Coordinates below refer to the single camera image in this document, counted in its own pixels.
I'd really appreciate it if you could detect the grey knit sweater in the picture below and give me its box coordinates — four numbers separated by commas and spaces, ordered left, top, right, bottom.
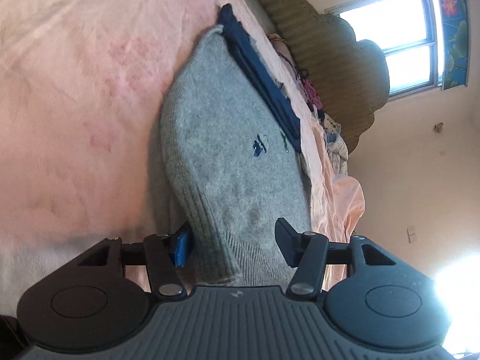
160, 5, 311, 286

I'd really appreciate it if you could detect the pale crumpled clothes pile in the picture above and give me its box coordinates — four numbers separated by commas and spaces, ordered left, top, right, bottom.
320, 113, 349, 175

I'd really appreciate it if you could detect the magenta garment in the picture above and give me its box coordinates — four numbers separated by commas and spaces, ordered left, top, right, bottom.
301, 79, 323, 110

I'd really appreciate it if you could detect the olive padded headboard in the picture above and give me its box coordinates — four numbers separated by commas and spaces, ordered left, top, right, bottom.
258, 0, 390, 152

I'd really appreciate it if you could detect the pink bed sheet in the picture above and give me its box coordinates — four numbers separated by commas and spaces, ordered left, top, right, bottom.
1, 0, 365, 316

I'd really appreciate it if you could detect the blue floral curtain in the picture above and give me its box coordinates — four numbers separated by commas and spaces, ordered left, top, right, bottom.
439, 0, 470, 90

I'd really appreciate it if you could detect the white wall socket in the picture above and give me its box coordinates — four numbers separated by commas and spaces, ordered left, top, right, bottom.
407, 226, 416, 244

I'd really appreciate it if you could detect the window with grey frame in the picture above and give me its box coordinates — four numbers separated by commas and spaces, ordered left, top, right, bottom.
325, 0, 444, 98

